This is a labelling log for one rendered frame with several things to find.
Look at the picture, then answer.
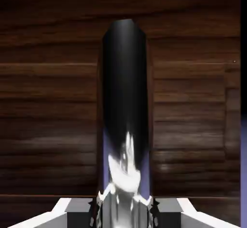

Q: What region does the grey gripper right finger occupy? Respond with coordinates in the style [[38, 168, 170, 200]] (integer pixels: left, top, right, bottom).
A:
[[152, 197, 242, 228]]

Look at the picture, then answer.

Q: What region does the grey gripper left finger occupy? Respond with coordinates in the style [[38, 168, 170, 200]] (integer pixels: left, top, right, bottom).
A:
[[7, 197, 97, 228]]

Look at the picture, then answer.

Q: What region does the dark wood cabinet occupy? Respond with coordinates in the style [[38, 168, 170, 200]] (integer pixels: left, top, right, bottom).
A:
[[0, 0, 242, 228]]

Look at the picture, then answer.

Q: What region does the dark wood cabinet door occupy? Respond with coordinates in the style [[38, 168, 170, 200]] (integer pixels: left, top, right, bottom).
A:
[[0, 0, 241, 228]]

